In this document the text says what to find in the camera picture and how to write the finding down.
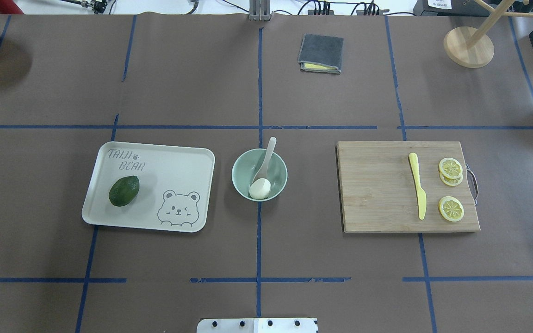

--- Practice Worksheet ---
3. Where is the lemon slice near handle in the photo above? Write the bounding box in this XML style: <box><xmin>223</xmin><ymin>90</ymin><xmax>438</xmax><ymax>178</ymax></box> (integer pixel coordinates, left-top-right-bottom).
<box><xmin>438</xmin><ymin>157</ymin><xmax>464</xmax><ymax>179</ymax></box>

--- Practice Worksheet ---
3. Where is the yellow plastic knife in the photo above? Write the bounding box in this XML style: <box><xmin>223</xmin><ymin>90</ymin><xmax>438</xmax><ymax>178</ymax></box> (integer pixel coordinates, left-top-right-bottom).
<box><xmin>409</xmin><ymin>152</ymin><xmax>427</xmax><ymax>221</ymax></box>

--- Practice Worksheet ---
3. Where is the wooden mug stand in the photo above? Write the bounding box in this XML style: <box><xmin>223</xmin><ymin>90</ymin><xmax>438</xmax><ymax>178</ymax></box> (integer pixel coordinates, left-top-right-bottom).
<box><xmin>443</xmin><ymin>0</ymin><xmax>533</xmax><ymax>69</ymax></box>

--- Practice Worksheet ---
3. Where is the green avocado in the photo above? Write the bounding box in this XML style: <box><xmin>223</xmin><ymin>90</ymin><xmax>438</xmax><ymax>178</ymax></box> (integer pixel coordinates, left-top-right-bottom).
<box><xmin>108</xmin><ymin>175</ymin><xmax>140</xmax><ymax>207</ymax></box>

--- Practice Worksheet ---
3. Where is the aluminium frame post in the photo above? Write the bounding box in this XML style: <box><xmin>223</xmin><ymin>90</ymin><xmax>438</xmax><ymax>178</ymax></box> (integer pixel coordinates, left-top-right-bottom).
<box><xmin>249</xmin><ymin>0</ymin><xmax>272</xmax><ymax>21</ymax></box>

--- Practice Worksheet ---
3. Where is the red cylinder bottle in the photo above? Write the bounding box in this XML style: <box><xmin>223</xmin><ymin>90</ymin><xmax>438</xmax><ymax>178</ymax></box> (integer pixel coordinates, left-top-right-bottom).
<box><xmin>0</xmin><ymin>0</ymin><xmax>24</xmax><ymax>15</ymax></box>

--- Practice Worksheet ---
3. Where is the wooden cutting board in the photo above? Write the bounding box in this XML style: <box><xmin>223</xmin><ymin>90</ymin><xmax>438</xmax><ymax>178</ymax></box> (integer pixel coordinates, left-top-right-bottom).
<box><xmin>336</xmin><ymin>141</ymin><xmax>480</xmax><ymax>233</ymax></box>

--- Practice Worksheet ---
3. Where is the white ceramic spoon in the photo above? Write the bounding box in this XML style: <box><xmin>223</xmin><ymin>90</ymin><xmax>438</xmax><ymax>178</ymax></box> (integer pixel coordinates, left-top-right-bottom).
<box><xmin>250</xmin><ymin>137</ymin><xmax>277</xmax><ymax>184</ymax></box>

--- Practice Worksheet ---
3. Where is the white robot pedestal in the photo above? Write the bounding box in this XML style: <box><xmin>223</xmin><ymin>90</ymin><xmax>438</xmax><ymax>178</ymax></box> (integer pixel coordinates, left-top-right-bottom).
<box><xmin>196</xmin><ymin>317</ymin><xmax>319</xmax><ymax>333</ymax></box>

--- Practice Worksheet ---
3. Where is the lower lemon slice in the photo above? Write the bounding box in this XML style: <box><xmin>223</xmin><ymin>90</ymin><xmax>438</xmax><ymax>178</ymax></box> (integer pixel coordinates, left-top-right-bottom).
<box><xmin>439</xmin><ymin>172</ymin><xmax>463</xmax><ymax>187</ymax></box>

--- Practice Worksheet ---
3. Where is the cream bear tray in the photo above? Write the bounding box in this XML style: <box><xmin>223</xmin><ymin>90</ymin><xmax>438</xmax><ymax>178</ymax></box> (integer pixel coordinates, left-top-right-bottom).
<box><xmin>81</xmin><ymin>142</ymin><xmax>215</xmax><ymax>233</ymax></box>

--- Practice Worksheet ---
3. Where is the green ceramic bowl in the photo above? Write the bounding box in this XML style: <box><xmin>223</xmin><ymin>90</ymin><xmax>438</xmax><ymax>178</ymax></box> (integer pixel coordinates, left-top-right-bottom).
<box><xmin>231</xmin><ymin>149</ymin><xmax>288</xmax><ymax>202</ymax></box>

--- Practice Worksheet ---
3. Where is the grey folded cloth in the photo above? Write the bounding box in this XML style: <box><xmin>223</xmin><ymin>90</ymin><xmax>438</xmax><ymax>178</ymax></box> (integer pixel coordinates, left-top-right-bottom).
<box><xmin>298</xmin><ymin>34</ymin><xmax>344</xmax><ymax>74</ymax></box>

